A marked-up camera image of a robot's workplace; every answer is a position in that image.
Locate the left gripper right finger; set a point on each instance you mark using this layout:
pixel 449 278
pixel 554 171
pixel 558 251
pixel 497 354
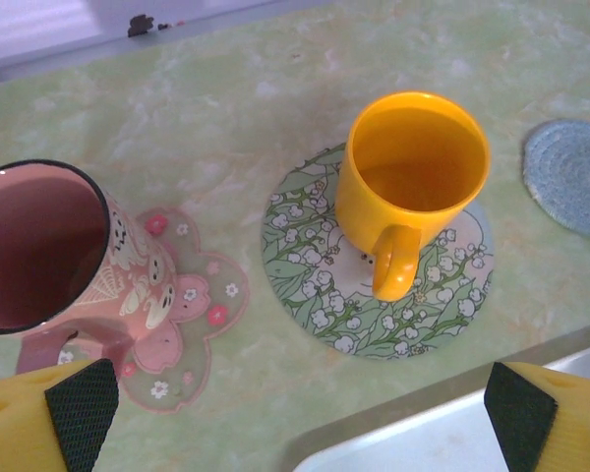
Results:
pixel 560 428

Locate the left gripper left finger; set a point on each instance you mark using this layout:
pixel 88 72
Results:
pixel 24 428

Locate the pink cartoon print mug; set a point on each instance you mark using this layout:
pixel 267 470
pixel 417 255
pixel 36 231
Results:
pixel 137 275

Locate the pink flower shaped coaster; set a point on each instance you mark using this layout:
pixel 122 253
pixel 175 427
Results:
pixel 211 300

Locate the blue woven round coaster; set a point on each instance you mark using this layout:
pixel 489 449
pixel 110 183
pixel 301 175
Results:
pixel 570 177

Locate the round green floral coaster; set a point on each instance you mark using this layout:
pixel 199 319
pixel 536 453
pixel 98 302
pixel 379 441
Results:
pixel 324 305

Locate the yellow mug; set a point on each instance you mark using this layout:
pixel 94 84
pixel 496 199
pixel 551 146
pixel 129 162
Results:
pixel 373 211

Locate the white plastic tray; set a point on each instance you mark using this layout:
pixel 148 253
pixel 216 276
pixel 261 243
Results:
pixel 423 442

